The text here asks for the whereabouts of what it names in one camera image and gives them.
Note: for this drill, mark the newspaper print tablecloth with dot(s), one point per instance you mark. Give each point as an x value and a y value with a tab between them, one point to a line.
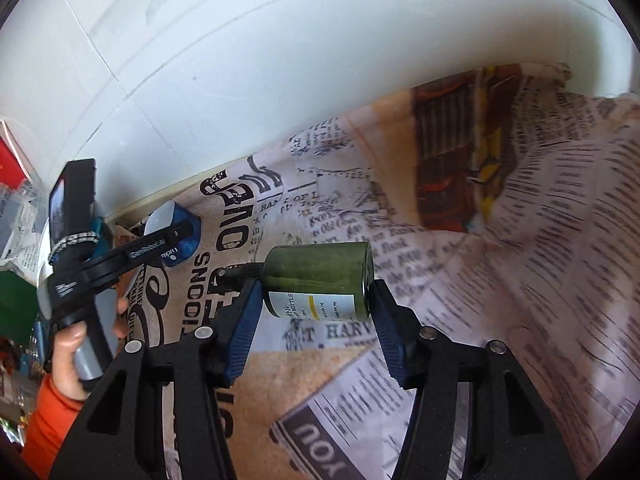
497	204

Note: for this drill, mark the blue tape roll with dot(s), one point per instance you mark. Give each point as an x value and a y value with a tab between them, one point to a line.
170	215

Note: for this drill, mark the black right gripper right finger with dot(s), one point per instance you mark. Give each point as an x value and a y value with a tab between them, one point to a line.
398	330

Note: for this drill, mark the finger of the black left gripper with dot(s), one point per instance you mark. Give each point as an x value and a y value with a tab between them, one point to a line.
105	271

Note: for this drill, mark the green small bottle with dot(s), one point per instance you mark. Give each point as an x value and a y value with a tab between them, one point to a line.
319	282

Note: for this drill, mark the orange sleeve left forearm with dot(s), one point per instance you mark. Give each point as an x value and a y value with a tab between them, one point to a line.
58	403

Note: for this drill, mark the green plastic storage box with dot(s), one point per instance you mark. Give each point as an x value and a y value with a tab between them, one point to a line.
18	308

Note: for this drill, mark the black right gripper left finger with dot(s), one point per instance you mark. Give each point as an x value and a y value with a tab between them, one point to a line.
235	328

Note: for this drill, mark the red carton box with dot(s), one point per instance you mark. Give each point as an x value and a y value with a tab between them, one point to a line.
14	168

